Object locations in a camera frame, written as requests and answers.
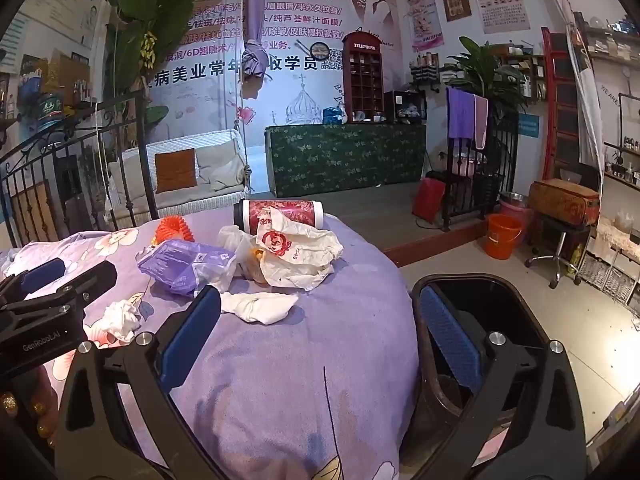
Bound brown patterned box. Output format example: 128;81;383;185
527;178;601;228

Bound purple towel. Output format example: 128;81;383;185
446;87;478;140

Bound white plastic bag red print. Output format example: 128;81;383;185
218;207;345;292

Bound pink basin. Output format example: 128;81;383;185
499;200;535;231

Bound white wicker swing sofa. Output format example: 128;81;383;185
107;129;251;221

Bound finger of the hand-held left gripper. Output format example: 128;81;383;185
0;261;119;332
0;257;67;306

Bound white cushion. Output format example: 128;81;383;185
195;140;246;191
107;157;158;196

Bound red ladder shelf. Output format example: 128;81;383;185
541;27;583;173

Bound pink wall poster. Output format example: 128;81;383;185
400;0;446;51

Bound red patterned canister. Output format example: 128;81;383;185
232;199;326;235

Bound orange bucket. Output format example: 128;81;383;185
482;213;525;261

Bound orange foam fruit net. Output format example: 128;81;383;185
154;215;187;246

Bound red telephone booth cabinet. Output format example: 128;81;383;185
342;30;385;124

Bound black trash bin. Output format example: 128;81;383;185
410;273;566;480

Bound cardboard box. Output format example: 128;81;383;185
42;50;91;96

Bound pink towel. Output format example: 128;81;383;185
474;95;490;151

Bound black metal bed frame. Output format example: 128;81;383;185
0;95;161;251

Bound person's left hand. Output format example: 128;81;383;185
0;366;61;453

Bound large banana plant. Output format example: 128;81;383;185
102;0;238;126

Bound chrome swivel stool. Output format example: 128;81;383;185
525;220;593;288

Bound wall shelf with bottles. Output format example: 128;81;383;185
409;52;466;91

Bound purple floral blanket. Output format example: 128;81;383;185
0;207;421;480

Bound black display box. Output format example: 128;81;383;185
384;90;428;122

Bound large wall poster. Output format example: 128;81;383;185
105;0;401;146

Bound green patterned counter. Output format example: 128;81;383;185
265;122;427;198

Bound white roll-up banner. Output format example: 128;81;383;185
565;0;606;166

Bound purple plastic packet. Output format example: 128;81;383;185
136;240;237;297

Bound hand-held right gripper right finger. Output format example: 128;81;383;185
415;285;588;480

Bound white cloth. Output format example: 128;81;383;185
220;291;299;324

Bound green round tin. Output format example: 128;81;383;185
37;94;68;126

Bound orange cushion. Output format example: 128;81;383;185
154;148;198;194

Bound white printed wrapper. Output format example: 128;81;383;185
102;300;143;346

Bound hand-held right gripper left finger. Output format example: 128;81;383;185
54;285;223;480

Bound potted green plant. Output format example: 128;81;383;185
445;36;531;116

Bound black metal rack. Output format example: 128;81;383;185
440;110;520;231

